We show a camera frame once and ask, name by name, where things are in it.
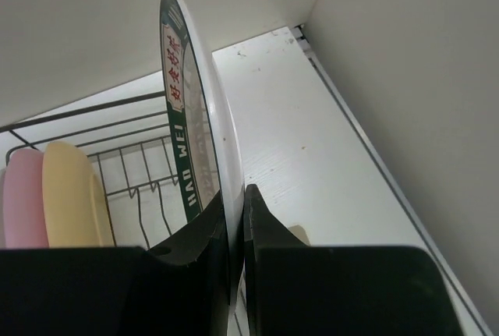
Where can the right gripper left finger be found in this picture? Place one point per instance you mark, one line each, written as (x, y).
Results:
(178, 287)

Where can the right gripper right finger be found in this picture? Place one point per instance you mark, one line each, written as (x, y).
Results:
(296, 289)

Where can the green rimmed lettered plate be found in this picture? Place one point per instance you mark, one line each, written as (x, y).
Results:
(204, 140)

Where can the tan plate beside pink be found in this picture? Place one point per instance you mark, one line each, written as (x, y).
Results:
(75, 209)

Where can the white patterned plate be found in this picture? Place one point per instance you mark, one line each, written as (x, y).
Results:
(2, 227)

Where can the wire dish rack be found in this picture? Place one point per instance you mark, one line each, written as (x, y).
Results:
(129, 144)

